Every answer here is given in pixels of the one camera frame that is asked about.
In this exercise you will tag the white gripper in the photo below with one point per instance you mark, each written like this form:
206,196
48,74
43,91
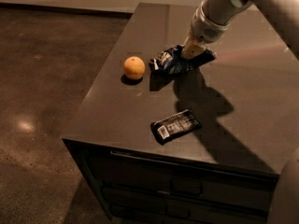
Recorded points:
206,29

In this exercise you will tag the blue chip bag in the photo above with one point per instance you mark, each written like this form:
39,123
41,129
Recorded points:
170,62

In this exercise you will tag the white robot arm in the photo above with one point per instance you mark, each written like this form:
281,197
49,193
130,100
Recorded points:
283,15

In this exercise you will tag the orange fruit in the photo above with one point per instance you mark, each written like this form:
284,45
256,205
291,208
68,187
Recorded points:
134,68

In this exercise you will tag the black snack packet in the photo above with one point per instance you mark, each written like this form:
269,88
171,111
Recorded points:
175,126

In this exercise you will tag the dark drawer cabinet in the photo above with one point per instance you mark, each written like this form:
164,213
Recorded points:
205,147

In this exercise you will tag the top drawer handle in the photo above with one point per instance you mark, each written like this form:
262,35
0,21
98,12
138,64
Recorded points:
186,185

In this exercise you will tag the drawer handle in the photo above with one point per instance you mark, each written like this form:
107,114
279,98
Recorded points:
186,185
177,212

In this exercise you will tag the lower drawer handle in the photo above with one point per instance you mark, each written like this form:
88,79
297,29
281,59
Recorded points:
177,212

